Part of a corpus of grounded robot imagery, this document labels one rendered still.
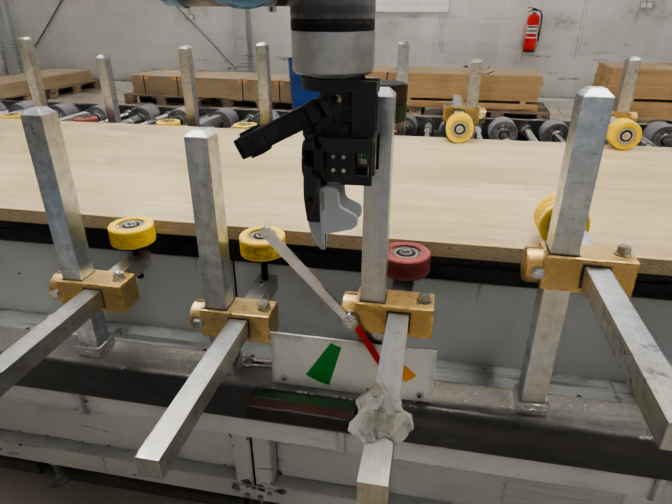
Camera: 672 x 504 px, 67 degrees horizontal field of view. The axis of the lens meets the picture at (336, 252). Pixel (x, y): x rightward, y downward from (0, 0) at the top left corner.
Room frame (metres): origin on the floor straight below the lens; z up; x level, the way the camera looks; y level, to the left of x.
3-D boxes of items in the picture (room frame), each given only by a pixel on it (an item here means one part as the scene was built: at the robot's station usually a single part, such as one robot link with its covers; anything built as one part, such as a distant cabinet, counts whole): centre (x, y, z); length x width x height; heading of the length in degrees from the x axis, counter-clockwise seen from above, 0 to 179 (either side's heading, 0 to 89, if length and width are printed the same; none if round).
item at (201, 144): (0.71, 0.19, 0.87); 0.04 x 0.04 x 0.48; 79
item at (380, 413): (0.42, -0.05, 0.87); 0.09 x 0.07 x 0.02; 169
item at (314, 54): (0.60, 0.00, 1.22); 0.10 x 0.09 x 0.05; 169
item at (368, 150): (0.59, 0.00, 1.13); 0.09 x 0.08 x 0.12; 79
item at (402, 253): (0.74, -0.11, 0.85); 0.08 x 0.08 x 0.11
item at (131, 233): (0.86, 0.37, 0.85); 0.08 x 0.08 x 0.11
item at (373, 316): (0.66, -0.08, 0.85); 0.14 x 0.06 x 0.05; 79
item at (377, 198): (0.66, -0.06, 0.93); 0.04 x 0.04 x 0.48; 79
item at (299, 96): (6.57, 0.30, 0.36); 0.59 x 0.57 x 0.73; 165
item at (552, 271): (0.61, -0.32, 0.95); 0.14 x 0.06 x 0.05; 79
